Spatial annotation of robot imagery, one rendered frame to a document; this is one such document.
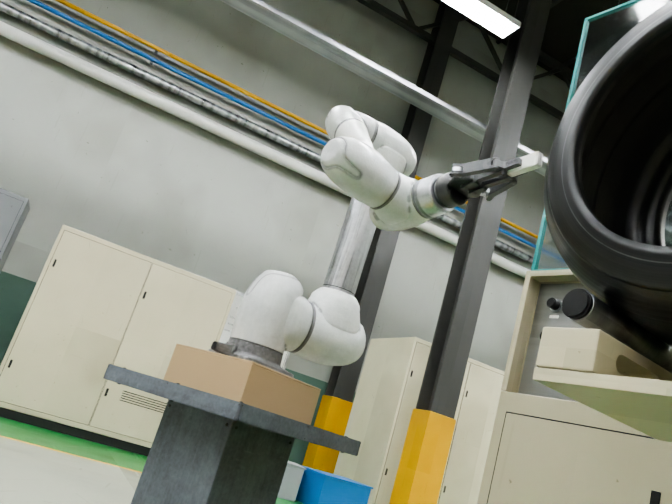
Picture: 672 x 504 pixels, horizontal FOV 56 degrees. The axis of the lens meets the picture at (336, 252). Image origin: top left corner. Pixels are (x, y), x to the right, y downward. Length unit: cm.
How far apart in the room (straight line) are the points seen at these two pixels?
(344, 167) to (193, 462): 80
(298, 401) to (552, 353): 91
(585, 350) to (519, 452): 95
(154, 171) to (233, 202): 116
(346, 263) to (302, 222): 762
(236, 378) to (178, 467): 27
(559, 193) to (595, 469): 85
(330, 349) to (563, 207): 96
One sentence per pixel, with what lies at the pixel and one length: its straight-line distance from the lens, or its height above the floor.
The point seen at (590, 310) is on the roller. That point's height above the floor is 89.
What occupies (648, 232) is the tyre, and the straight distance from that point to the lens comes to 127.
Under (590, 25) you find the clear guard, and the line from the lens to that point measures 246.
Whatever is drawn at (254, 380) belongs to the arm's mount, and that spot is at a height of 71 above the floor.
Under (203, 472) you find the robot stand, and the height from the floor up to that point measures 47.
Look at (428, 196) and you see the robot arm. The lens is 138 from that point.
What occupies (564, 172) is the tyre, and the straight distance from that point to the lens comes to 106.
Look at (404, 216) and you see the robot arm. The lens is 143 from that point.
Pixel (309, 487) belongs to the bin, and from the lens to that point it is 658.
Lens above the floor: 63
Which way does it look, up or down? 16 degrees up
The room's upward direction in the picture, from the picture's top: 17 degrees clockwise
